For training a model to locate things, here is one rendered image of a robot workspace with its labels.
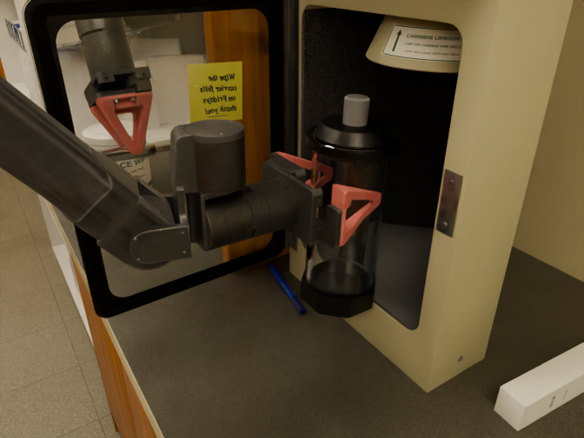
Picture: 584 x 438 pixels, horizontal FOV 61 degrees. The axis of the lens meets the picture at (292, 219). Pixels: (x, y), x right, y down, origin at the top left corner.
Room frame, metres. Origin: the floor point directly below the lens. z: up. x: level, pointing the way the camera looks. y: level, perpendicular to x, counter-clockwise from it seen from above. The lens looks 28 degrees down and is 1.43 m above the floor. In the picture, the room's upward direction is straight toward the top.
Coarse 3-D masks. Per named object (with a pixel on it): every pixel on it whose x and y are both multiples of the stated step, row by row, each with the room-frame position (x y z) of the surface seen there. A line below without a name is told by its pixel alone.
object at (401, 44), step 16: (384, 32) 0.59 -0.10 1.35; (400, 32) 0.57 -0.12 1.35; (416, 32) 0.55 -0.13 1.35; (432, 32) 0.54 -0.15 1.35; (448, 32) 0.54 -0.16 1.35; (368, 48) 0.62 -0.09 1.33; (384, 48) 0.57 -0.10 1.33; (400, 48) 0.56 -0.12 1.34; (416, 48) 0.54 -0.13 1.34; (432, 48) 0.54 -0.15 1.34; (448, 48) 0.53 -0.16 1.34; (384, 64) 0.56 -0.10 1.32; (400, 64) 0.55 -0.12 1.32; (416, 64) 0.54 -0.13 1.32; (432, 64) 0.53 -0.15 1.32; (448, 64) 0.53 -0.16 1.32
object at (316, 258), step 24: (312, 168) 0.53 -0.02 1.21; (336, 168) 0.50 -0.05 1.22; (360, 168) 0.50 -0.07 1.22; (384, 168) 0.51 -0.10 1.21; (384, 192) 0.52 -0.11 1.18; (360, 240) 0.50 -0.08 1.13; (312, 264) 0.52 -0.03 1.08; (336, 264) 0.50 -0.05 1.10; (360, 264) 0.50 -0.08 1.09; (312, 288) 0.51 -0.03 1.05; (336, 288) 0.50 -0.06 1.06; (360, 288) 0.50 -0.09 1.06
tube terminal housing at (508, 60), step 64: (320, 0) 0.65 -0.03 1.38; (384, 0) 0.55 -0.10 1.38; (448, 0) 0.48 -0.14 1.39; (512, 0) 0.45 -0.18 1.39; (512, 64) 0.46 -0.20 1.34; (512, 128) 0.47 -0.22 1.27; (512, 192) 0.48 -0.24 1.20; (448, 256) 0.44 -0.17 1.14; (384, 320) 0.51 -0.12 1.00; (448, 320) 0.45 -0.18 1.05
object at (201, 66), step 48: (96, 48) 0.55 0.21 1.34; (144, 48) 0.58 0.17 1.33; (192, 48) 0.61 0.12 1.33; (240, 48) 0.65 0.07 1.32; (96, 96) 0.55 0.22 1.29; (144, 96) 0.58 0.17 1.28; (192, 96) 0.61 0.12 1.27; (240, 96) 0.65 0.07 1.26; (96, 144) 0.54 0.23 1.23; (144, 144) 0.57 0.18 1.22; (144, 288) 0.55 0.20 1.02
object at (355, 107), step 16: (352, 96) 0.54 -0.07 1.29; (352, 112) 0.53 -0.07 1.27; (320, 128) 0.54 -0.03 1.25; (336, 128) 0.52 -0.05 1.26; (352, 128) 0.52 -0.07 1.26; (368, 128) 0.53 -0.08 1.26; (384, 128) 0.53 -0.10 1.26; (336, 144) 0.50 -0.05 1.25; (352, 144) 0.50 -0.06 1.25; (368, 144) 0.50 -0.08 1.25; (384, 144) 0.51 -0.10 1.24
